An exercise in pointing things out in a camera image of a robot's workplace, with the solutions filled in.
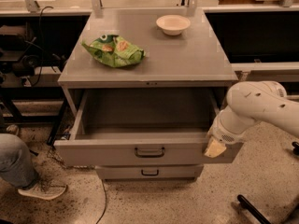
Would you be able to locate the person leg in jeans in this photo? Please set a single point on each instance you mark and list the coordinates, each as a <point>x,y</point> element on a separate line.
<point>16,165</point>

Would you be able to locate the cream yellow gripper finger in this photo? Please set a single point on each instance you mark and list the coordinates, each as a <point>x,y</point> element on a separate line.
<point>214,148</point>

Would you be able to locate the white ceramic bowl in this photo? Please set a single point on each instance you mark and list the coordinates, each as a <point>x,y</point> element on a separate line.
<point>173,24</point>

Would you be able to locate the black chair base leg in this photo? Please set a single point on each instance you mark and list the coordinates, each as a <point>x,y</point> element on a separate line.
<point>248,206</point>

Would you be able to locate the white sneaker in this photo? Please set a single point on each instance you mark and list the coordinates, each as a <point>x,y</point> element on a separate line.
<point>45,189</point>

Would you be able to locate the wire basket of cans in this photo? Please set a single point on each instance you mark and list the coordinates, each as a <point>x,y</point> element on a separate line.
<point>52,153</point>

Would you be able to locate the grey drawer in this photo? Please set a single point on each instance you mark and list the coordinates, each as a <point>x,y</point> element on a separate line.
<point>149,172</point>
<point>143,127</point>

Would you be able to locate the grey top drawer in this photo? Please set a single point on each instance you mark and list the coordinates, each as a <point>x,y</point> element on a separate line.
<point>143,127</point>

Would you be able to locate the green chip bag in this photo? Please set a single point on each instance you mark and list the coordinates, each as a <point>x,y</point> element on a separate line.
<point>114,51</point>

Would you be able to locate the grey drawer cabinet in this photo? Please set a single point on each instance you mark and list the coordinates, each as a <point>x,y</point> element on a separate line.
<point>193,59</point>

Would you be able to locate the metal workbench frame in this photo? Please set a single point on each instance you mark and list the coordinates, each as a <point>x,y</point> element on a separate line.
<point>257,37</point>

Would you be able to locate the black machine on shelf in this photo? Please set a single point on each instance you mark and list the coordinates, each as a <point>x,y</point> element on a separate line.
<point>21,55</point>

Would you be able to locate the grey bottom drawer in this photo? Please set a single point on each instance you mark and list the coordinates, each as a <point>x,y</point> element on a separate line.
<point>149,172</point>

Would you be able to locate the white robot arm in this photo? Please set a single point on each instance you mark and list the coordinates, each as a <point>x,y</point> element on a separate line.
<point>249,103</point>

